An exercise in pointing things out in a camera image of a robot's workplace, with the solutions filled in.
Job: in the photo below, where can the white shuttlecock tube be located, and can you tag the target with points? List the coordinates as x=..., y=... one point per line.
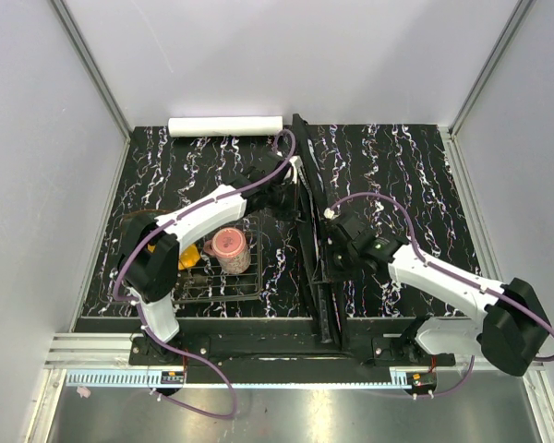
x=224, y=126

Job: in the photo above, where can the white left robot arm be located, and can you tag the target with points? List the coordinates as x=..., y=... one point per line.
x=147, y=284

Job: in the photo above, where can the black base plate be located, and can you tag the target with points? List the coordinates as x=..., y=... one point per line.
x=364, y=348

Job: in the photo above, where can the aluminium frame rail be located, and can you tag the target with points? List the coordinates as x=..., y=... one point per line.
x=89, y=350

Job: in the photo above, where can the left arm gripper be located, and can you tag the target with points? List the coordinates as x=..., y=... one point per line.
x=293, y=212

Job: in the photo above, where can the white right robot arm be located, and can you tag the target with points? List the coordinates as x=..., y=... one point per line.
x=503, y=322

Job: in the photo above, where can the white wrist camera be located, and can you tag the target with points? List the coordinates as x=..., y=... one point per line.
x=295, y=169
x=329, y=214

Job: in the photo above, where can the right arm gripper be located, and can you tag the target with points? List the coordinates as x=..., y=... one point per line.
x=331, y=245

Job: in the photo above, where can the pink patterned mug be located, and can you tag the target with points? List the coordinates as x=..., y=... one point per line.
x=229, y=246

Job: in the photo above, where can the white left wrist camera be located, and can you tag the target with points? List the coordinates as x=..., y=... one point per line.
x=295, y=169

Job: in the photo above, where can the yellow cloth item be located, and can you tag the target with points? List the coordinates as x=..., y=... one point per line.
x=185, y=260

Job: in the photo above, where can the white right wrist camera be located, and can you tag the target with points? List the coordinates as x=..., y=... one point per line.
x=329, y=214

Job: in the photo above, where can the black racket bag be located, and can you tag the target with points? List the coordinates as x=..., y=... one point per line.
x=323, y=283

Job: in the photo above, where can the wire rack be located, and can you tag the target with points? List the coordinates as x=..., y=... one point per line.
x=207, y=282

